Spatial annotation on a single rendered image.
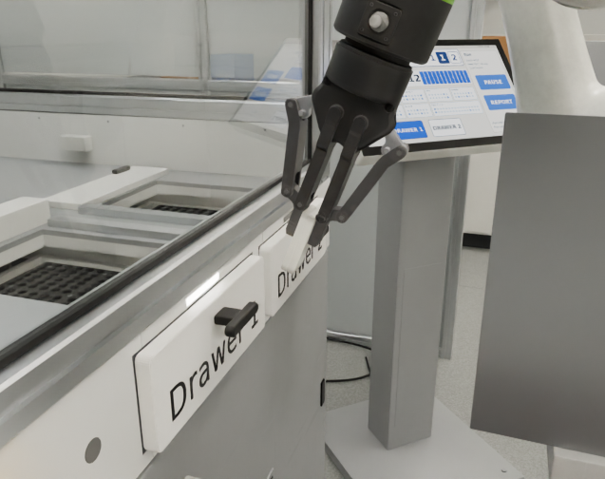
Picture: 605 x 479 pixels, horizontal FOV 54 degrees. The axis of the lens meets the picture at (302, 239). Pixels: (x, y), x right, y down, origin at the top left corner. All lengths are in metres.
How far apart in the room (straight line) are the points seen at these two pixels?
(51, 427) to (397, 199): 1.17
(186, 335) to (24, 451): 0.21
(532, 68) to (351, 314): 1.68
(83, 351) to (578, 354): 0.51
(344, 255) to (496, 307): 1.68
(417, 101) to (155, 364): 1.03
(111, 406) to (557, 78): 0.70
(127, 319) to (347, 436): 1.42
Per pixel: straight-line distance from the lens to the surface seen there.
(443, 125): 1.46
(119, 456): 0.61
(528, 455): 2.03
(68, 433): 0.54
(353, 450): 1.88
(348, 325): 2.47
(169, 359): 0.61
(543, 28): 0.92
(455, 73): 1.58
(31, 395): 0.49
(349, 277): 2.37
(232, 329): 0.66
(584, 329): 0.71
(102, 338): 0.55
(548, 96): 0.91
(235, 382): 0.84
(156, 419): 0.62
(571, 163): 0.65
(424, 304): 1.68
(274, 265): 0.86
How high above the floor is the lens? 1.22
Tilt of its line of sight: 19 degrees down
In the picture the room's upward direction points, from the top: straight up
